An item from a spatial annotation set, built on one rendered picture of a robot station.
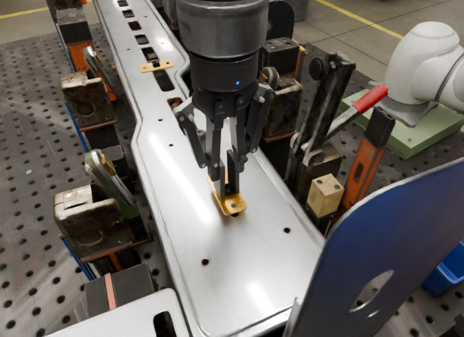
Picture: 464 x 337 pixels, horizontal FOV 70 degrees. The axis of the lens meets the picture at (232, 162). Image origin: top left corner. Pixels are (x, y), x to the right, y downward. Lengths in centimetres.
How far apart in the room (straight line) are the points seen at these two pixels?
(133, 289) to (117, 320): 5
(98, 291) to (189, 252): 13
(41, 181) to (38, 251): 24
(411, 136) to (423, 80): 17
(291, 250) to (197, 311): 15
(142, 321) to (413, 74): 97
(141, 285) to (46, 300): 41
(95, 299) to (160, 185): 20
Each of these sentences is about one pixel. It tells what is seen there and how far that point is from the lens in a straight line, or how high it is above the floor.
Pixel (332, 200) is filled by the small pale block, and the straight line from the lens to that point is 50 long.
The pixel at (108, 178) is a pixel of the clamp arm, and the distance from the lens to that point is 49.
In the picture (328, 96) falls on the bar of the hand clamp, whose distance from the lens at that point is 48.
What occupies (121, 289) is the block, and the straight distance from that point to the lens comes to 51.
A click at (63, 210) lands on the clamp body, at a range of 53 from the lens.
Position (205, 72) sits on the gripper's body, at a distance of 35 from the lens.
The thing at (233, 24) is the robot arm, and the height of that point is 130.
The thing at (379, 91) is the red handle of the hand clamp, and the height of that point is 114.
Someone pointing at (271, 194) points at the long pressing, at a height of 100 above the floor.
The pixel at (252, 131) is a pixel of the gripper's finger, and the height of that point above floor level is 114.
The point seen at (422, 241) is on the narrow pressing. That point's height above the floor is 128.
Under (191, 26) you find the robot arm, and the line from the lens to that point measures 33.
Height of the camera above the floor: 142
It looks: 45 degrees down
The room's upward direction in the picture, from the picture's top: straight up
